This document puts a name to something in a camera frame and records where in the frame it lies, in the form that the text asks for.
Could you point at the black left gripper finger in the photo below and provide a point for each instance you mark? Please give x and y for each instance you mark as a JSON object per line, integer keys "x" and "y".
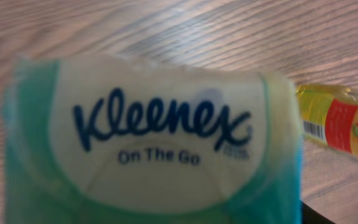
{"x": 310, "y": 216}

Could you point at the yellow Vim liquid bottle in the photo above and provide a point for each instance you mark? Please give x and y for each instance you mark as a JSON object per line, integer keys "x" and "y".
{"x": 330, "y": 116}

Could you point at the Kleenex tissue pack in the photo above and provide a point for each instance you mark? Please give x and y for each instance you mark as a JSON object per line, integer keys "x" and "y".
{"x": 102, "y": 139}

